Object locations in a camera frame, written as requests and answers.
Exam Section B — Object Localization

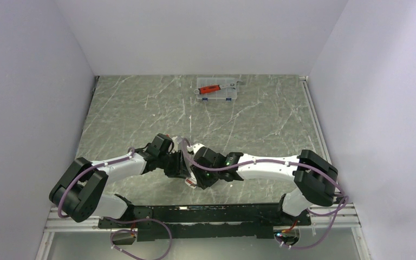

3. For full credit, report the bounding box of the aluminium rail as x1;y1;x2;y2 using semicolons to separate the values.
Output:
299;76;361;232

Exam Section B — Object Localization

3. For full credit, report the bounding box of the white remote control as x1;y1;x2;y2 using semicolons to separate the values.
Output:
184;178;197;189

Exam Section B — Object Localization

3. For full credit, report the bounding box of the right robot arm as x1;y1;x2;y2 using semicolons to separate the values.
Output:
183;144;338;225

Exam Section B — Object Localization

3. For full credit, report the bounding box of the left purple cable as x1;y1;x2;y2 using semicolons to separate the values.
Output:
57;147;174;260

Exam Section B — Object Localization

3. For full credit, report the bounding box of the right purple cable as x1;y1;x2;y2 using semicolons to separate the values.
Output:
181;138;349;251

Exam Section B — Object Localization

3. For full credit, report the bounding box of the clear plastic organizer box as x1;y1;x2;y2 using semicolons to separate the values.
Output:
194;77;242;102

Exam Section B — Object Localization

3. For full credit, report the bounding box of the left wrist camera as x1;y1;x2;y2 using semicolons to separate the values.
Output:
168;135;183;145

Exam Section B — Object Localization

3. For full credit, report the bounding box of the purple cable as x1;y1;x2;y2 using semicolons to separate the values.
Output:
181;138;349;251
57;147;174;260

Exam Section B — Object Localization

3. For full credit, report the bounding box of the black base frame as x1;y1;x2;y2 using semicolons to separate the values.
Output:
98;203;311;242

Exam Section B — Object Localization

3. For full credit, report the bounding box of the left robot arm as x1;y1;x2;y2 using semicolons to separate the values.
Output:
49;133;195;228

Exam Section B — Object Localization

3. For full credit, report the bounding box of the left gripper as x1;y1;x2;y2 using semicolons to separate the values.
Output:
158;149;191;178

